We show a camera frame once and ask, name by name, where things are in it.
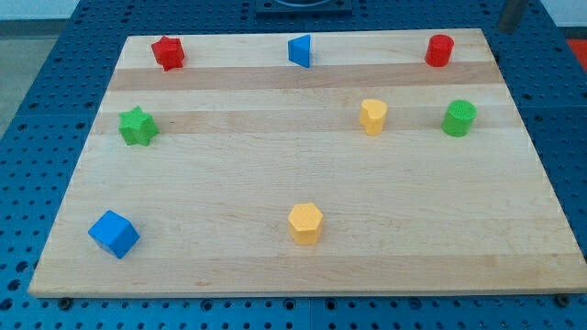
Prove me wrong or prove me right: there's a blue triangle block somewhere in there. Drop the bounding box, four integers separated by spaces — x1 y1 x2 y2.
287 34 311 68

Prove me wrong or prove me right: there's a yellow hexagon block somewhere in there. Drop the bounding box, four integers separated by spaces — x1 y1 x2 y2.
287 203 323 245

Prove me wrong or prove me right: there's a wooden board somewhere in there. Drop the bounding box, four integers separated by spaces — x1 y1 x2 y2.
28 28 586 299

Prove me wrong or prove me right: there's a yellow heart block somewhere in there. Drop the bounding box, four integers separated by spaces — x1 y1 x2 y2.
359 99 388 136

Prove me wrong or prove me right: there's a green star block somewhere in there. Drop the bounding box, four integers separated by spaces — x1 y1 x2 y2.
118 106 160 147

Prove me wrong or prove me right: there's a red star block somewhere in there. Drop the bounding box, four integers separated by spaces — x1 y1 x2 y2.
151 36 184 72

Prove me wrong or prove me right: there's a green cylinder block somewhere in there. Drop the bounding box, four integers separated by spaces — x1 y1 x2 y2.
441 100 477 138

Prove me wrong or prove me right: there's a red cylinder block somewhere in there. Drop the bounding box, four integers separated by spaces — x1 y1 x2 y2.
425 34 454 68

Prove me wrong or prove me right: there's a blue cube block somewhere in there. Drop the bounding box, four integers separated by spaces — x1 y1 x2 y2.
88 210 139 259

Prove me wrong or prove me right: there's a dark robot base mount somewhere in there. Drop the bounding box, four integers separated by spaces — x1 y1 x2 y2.
253 0 353 17

